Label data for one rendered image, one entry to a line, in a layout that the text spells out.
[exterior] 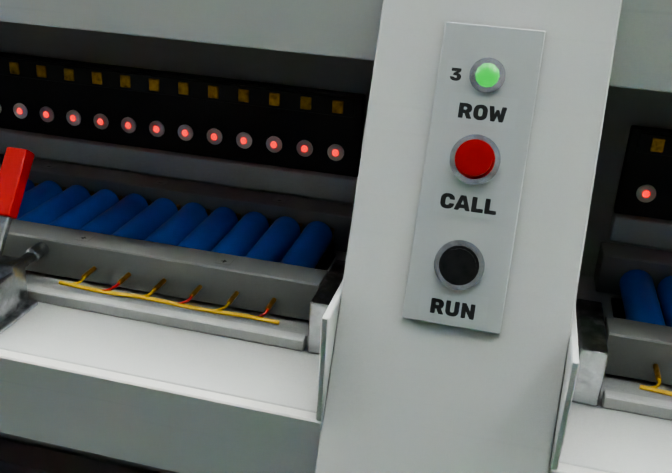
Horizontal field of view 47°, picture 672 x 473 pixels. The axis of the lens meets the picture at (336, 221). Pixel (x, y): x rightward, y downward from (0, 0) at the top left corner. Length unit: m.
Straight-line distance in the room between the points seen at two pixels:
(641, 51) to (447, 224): 0.10
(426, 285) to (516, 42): 0.10
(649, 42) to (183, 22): 0.20
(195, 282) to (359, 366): 0.12
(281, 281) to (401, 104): 0.12
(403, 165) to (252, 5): 0.10
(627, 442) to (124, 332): 0.24
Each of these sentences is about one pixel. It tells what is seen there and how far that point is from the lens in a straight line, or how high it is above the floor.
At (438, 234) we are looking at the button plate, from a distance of 0.32.
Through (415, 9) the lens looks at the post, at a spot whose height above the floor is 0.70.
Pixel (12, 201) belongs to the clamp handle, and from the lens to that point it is 0.42.
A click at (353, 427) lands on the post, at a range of 0.34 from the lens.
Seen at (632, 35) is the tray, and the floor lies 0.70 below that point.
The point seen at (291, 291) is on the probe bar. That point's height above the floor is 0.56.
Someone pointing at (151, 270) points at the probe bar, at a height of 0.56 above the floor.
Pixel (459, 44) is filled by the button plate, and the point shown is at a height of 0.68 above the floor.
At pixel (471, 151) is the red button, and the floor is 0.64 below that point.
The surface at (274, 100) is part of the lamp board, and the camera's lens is 0.50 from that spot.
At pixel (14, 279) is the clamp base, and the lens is 0.43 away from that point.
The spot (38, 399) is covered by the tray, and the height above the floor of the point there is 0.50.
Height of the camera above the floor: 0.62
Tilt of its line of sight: 2 degrees down
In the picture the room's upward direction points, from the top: 8 degrees clockwise
